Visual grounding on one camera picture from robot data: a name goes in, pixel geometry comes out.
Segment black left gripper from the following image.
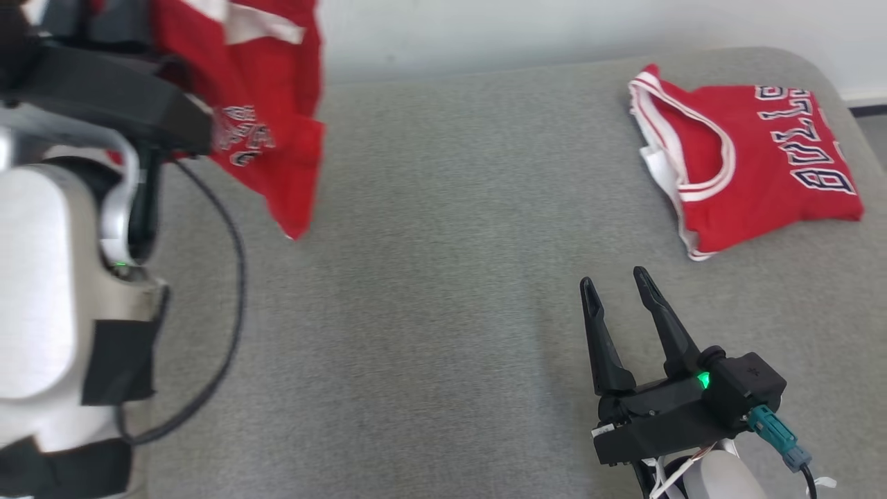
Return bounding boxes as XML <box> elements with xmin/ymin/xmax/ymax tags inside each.
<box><xmin>0</xmin><ymin>43</ymin><xmax>213</xmax><ymax>157</ymax></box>

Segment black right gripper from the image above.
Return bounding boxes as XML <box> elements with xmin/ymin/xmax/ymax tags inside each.
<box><xmin>580</xmin><ymin>267</ymin><xmax>736</xmax><ymax>466</ymax></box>

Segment red basketball shorts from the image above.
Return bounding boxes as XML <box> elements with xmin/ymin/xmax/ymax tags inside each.
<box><xmin>104</xmin><ymin>0</ymin><xmax>326</xmax><ymax>241</ymax></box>

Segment red white basketball jersey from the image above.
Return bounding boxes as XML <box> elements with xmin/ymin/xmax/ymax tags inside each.
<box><xmin>627</xmin><ymin>64</ymin><xmax>865</xmax><ymax>262</ymax></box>

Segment teal plug right camera cable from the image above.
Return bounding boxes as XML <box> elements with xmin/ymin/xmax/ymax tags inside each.
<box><xmin>747</xmin><ymin>405</ymin><xmax>822</xmax><ymax>499</ymax></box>

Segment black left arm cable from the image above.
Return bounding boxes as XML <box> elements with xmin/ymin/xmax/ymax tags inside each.
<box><xmin>114</xmin><ymin>158</ymin><xmax>248</xmax><ymax>446</ymax></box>

